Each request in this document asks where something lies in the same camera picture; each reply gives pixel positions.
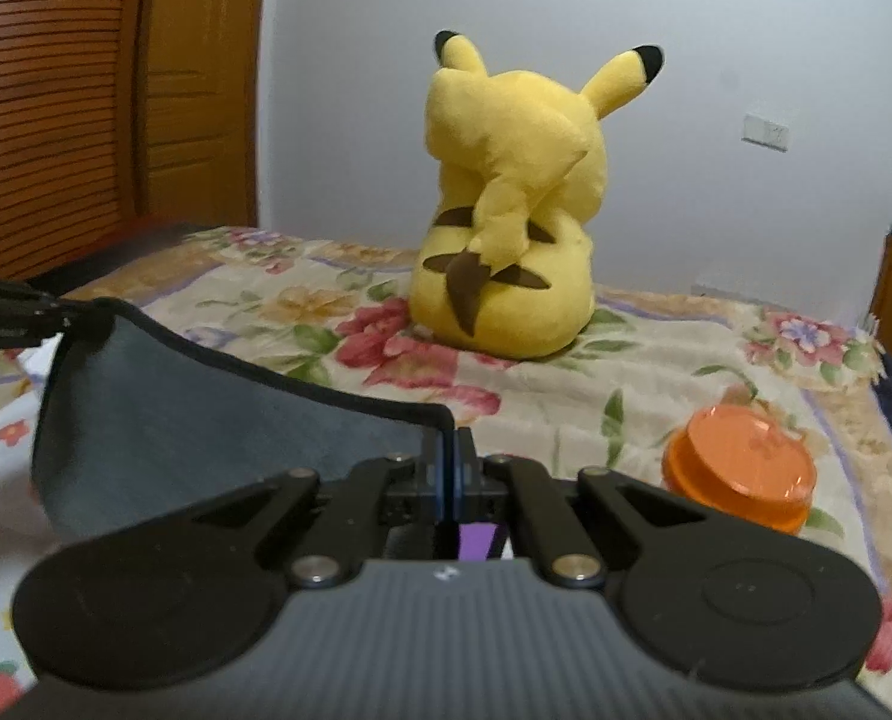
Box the white wall socket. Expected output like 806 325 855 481
741 112 791 152

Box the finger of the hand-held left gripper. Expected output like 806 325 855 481
0 270 115 351

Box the floral bed sheet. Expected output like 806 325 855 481
0 225 892 720

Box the grey towel with black edge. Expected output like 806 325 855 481
29 298 456 541

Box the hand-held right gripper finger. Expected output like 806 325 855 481
189 426 457 590
456 426 711 589

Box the orange plastic lid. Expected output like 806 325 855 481
660 403 819 536

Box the wooden louvered wardrobe door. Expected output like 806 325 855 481
0 0 156 282

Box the wooden panel door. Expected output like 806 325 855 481
137 0 272 232

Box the yellow plush toy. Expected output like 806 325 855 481
407 30 666 361

